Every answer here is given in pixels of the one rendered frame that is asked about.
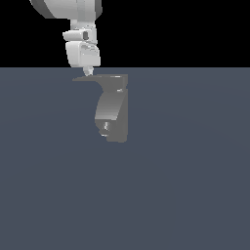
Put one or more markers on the grey faucet body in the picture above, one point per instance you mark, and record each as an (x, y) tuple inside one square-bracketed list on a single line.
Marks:
[(112, 109)]

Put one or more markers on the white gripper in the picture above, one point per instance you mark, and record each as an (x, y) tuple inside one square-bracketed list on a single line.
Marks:
[(82, 53)]

